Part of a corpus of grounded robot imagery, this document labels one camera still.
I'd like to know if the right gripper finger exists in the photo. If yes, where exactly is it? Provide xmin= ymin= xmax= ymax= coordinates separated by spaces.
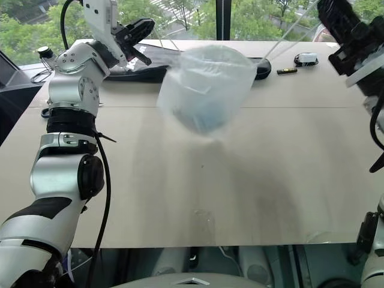
xmin=317 ymin=0 xmax=350 ymax=44
xmin=332 ymin=0 xmax=365 ymax=35

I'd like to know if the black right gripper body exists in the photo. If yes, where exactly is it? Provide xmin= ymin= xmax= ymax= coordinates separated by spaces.
xmin=328 ymin=20 xmax=384 ymax=77

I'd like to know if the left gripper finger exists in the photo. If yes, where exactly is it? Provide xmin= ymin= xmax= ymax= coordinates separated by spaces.
xmin=127 ymin=18 xmax=155 ymax=44
xmin=127 ymin=44 xmax=152 ymax=65

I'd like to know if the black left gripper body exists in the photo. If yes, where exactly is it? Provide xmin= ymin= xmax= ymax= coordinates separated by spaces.
xmin=111 ymin=23 xmax=137 ymax=50

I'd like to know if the translucent plastic bag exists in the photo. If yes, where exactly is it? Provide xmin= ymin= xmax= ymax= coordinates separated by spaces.
xmin=155 ymin=0 xmax=320 ymax=142

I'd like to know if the light blue fluffy towel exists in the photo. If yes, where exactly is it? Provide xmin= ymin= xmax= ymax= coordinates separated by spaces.
xmin=172 ymin=97 xmax=229 ymax=133

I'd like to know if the black fabric sleeve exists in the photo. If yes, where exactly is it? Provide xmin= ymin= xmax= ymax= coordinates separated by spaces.
xmin=103 ymin=43 xmax=272 ymax=83

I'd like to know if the small black white device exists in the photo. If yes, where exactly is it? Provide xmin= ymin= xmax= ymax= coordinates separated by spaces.
xmin=293 ymin=53 xmax=320 ymax=67

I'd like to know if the small black round device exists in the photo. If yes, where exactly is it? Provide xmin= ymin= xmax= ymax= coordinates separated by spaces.
xmin=37 ymin=46 xmax=55 ymax=60

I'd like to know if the dark monitor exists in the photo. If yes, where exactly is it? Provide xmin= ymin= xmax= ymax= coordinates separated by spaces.
xmin=0 ymin=50 xmax=22 ymax=89

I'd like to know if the grey rounded shape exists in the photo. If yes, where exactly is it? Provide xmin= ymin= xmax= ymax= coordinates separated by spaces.
xmin=239 ymin=247 xmax=274 ymax=283

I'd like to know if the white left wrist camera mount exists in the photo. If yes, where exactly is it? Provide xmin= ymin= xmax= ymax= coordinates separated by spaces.
xmin=83 ymin=0 xmax=126 ymax=67

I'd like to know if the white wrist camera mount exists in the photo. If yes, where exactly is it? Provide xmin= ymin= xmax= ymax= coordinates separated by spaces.
xmin=344 ymin=58 xmax=384 ymax=88
xmin=83 ymin=0 xmax=126 ymax=67

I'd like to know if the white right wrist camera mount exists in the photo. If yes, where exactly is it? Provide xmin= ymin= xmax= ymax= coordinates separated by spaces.
xmin=344 ymin=58 xmax=384 ymax=88

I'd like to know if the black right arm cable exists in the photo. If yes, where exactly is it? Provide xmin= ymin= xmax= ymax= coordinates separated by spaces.
xmin=368 ymin=103 xmax=384 ymax=173

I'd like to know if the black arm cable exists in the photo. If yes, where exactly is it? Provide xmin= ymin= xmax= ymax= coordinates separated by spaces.
xmin=59 ymin=0 xmax=118 ymax=288
xmin=368 ymin=103 xmax=384 ymax=173

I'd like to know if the black window frame post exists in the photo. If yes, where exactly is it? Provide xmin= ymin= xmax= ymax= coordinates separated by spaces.
xmin=215 ymin=0 xmax=232 ymax=41

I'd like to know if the thin black wire loop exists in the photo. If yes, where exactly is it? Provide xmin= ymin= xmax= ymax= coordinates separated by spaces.
xmin=31 ymin=58 xmax=52 ymax=84

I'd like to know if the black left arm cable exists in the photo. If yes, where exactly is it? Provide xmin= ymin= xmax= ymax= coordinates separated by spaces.
xmin=59 ymin=0 xmax=118 ymax=288

